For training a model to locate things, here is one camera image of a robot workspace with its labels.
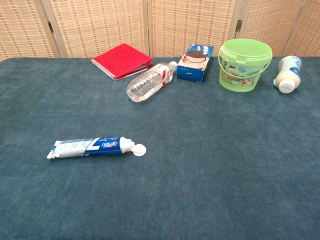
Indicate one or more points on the blue and white toothpaste tube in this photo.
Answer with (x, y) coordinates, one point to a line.
(100, 147)

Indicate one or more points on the clear plastic water bottle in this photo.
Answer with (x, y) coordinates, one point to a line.
(147, 82)

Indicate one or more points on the blue cookie box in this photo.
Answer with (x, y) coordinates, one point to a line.
(192, 67)

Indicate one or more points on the red spiral notebook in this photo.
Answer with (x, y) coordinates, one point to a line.
(120, 60)

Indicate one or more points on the green plastic bucket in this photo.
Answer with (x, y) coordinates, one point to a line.
(240, 75)

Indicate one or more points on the woven folding screen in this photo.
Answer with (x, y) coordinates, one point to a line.
(100, 25)

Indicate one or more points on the white lotion bottle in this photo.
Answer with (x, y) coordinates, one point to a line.
(290, 70)

